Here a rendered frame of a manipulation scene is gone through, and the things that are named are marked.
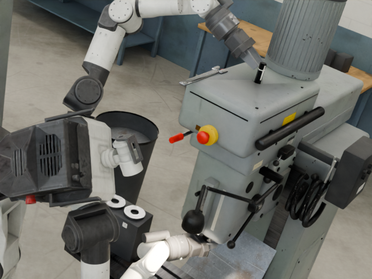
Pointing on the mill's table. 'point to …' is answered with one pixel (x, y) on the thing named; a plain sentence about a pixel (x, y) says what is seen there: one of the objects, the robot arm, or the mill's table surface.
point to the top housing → (245, 106)
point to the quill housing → (215, 217)
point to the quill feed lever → (247, 219)
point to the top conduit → (273, 138)
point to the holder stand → (129, 227)
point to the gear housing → (228, 160)
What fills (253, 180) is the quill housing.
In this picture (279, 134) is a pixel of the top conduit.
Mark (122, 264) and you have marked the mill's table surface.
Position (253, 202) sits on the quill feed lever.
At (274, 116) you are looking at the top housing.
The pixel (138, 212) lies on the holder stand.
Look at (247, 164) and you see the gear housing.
